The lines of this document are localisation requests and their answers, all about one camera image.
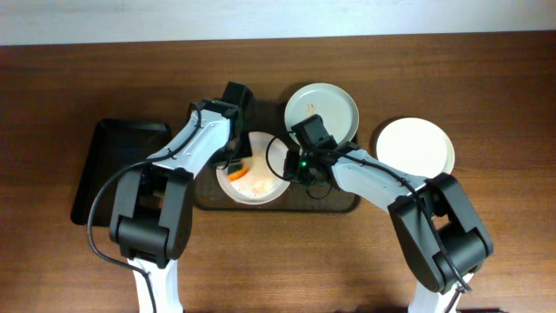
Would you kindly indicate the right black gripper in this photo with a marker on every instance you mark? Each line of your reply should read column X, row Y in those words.
column 305, row 175

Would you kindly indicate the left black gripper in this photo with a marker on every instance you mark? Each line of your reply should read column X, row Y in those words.
column 234, row 161

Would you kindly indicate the orange green scrub sponge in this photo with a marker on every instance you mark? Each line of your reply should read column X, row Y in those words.
column 236, row 171

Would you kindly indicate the white plate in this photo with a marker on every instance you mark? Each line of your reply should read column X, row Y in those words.
column 334, row 105
column 415, row 146
column 259, row 185

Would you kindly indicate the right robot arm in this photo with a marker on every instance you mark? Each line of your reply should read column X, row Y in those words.
column 442, row 238

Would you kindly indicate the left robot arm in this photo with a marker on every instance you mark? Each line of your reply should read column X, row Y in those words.
column 152, row 214

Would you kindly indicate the brown serving tray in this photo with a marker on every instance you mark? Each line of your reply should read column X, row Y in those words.
column 269, row 118

